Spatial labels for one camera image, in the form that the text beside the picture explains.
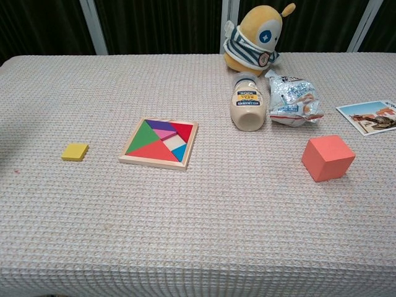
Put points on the yellow square block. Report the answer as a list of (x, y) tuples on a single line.
[(74, 152)]

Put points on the blue wooden tangram triangle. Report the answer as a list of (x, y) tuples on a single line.
[(181, 152)]

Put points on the crimson triangle tangram piece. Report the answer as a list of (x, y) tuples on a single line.
[(184, 131)]

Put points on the pink triangle tangram piece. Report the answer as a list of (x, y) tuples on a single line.
[(164, 134)]

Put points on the red wooden tangram triangle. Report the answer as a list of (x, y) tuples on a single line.
[(157, 151)]

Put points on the purple parallelogram tangram piece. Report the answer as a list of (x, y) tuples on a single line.
[(162, 125)]

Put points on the green triangle tangram piece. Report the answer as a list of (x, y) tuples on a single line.
[(143, 137)]

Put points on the mayonnaise squeeze bottle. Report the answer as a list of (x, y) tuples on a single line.
[(247, 111)]

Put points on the beige waffle tablecloth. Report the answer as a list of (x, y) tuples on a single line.
[(198, 222)]

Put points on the silver blue snack bag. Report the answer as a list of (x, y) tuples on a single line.
[(290, 99)]

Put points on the dark curtain panel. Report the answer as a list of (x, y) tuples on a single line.
[(161, 24), (386, 28), (40, 24), (325, 24)]

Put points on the orange cube block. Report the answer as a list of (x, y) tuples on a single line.
[(328, 157)]

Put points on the yellow plush toy striped scarf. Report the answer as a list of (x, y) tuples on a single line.
[(256, 31)]

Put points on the photo postcard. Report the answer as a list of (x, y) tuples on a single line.
[(368, 117)]

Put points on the wooden tangram puzzle tray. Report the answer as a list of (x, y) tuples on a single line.
[(123, 158)]

